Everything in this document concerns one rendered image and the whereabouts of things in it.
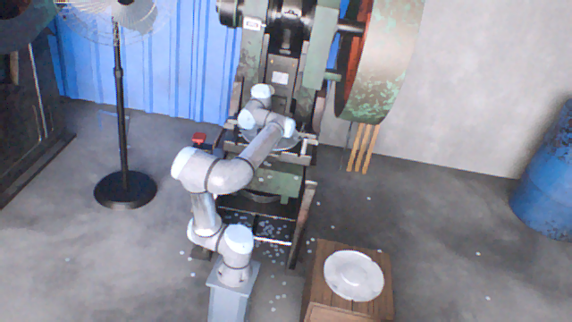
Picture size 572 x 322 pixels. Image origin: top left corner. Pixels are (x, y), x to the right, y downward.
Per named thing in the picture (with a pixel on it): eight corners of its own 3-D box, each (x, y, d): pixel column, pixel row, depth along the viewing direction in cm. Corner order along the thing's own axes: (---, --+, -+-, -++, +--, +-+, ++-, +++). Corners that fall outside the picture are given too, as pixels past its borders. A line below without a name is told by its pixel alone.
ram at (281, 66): (289, 117, 205) (299, 60, 188) (258, 112, 204) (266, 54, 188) (291, 101, 219) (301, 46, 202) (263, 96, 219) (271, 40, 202)
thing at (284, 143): (297, 155, 199) (297, 154, 199) (236, 144, 198) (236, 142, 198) (300, 124, 223) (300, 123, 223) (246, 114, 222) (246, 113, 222)
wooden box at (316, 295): (373, 363, 204) (395, 320, 184) (296, 345, 205) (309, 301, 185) (371, 296, 237) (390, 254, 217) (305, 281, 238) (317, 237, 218)
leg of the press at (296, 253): (303, 278, 240) (340, 147, 189) (283, 275, 239) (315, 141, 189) (309, 180, 316) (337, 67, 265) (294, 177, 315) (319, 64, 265)
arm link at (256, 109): (261, 122, 162) (273, 104, 168) (235, 113, 164) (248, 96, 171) (261, 136, 168) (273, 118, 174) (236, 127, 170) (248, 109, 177)
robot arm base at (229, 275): (246, 291, 172) (248, 275, 166) (211, 280, 173) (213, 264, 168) (256, 264, 184) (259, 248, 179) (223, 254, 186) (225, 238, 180)
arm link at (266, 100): (246, 93, 170) (256, 80, 175) (250, 114, 178) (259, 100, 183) (264, 97, 167) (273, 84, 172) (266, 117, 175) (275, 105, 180)
